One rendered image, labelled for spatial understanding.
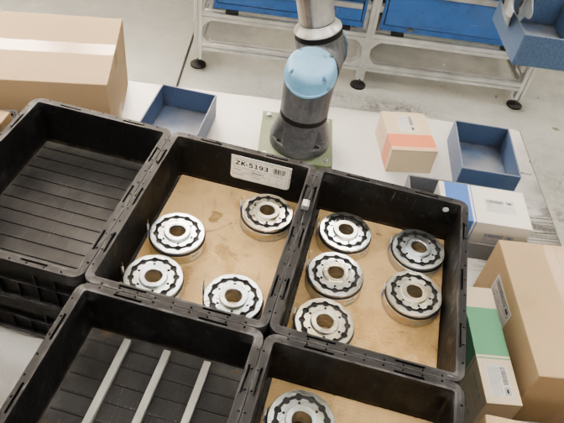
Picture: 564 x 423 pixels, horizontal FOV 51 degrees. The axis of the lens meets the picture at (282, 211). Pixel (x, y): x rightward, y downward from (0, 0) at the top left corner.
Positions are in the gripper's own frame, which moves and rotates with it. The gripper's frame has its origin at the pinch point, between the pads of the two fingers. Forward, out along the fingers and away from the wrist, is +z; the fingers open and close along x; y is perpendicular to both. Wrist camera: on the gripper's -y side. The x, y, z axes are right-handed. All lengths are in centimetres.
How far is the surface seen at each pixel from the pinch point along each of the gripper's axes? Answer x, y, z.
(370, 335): -28, 66, 27
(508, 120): 59, -129, 117
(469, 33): 32, -143, 78
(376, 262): -27, 49, 27
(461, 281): -14, 59, 20
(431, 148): -10.3, 4.1, 33.9
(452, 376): -18, 78, 18
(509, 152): 11.7, -1.8, 37.9
